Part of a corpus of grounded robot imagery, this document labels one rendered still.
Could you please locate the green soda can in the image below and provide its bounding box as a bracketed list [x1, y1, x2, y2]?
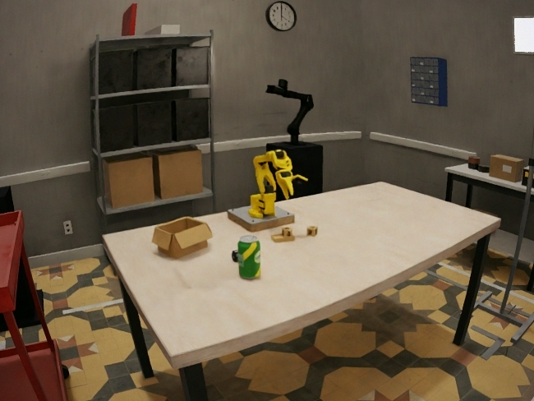
[237, 235, 261, 279]

